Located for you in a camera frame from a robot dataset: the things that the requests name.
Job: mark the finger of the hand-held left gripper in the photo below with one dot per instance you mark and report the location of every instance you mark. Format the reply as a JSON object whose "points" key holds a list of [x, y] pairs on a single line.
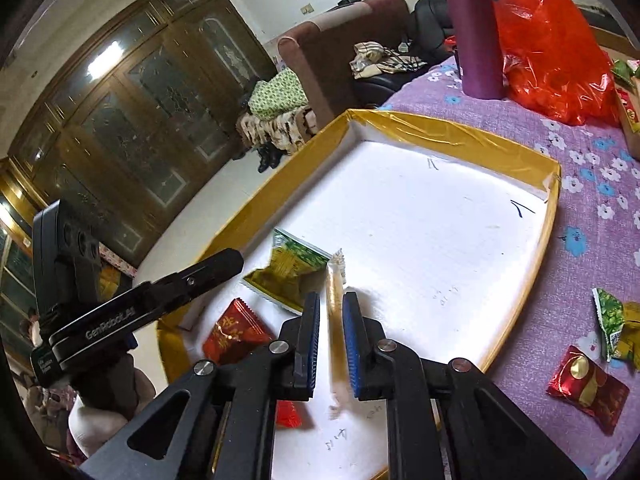
{"points": [[210, 267]]}

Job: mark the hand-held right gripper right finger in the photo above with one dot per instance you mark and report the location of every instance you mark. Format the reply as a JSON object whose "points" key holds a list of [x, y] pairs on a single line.
{"points": [[352, 345]]}

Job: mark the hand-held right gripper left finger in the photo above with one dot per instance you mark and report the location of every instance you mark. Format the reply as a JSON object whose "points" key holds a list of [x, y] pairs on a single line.
{"points": [[312, 340]]}

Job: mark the clear stick snack packet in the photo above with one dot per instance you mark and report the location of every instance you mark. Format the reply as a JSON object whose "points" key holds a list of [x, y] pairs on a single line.
{"points": [[335, 280]]}

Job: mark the yellow-rimmed white tray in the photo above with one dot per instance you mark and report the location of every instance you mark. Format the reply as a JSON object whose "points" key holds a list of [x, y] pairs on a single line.
{"points": [[425, 220]]}

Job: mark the red and gold candy packet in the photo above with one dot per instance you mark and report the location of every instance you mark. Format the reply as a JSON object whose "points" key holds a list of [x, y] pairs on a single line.
{"points": [[587, 387]]}

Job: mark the small green snack packet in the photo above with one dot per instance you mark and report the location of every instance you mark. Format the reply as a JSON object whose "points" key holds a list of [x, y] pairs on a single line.
{"points": [[607, 320]]}

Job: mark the yellow-green snack packet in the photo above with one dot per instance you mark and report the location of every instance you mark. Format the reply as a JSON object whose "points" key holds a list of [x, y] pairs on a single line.
{"points": [[631, 342]]}

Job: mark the pile of assorted snacks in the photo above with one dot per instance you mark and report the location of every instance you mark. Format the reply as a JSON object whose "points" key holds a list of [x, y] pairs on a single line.
{"points": [[625, 72]]}

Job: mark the gold-framed glass cabinet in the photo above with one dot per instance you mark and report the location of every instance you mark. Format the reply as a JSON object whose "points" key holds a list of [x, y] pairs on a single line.
{"points": [[15, 260]]}

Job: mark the floral patterned box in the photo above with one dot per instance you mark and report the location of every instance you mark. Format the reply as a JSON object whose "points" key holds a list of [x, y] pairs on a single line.
{"points": [[117, 260]]}

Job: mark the red snack packet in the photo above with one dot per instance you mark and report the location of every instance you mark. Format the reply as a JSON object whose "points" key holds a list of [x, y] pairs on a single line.
{"points": [[290, 412], [232, 335]]}

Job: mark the black boots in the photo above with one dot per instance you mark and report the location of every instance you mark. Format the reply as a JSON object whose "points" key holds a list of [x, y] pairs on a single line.
{"points": [[267, 157]]}

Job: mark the beige patterned blanket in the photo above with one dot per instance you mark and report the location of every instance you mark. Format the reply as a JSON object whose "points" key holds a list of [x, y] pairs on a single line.
{"points": [[275, 130]]}

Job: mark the dark wooden glass-door cabinet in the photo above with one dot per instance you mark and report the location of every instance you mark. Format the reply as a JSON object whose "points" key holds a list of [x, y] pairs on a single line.
{"points": [[125, 110]]}

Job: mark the green patterned cloth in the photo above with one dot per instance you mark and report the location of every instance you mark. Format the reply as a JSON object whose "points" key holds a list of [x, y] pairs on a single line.
{"points": [[277, 92]]}

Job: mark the brown sofa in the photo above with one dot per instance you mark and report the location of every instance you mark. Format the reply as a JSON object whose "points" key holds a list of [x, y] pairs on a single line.
{"points": [[325, 50]]}

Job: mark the plaid cloth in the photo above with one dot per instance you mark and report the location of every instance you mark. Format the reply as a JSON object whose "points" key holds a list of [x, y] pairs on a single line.
{"points": [[380, 57]]}

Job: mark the purple thermos bottle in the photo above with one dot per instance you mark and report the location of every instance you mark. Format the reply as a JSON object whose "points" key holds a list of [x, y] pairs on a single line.
{"points": [[472, 35]]}

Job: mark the red plastic bag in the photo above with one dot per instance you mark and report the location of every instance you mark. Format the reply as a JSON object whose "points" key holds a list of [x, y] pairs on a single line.
{"points": [[545, 45]]}

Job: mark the wall socket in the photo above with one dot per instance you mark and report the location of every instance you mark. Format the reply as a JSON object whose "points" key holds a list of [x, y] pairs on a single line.
{"points": [[306, 9]]}

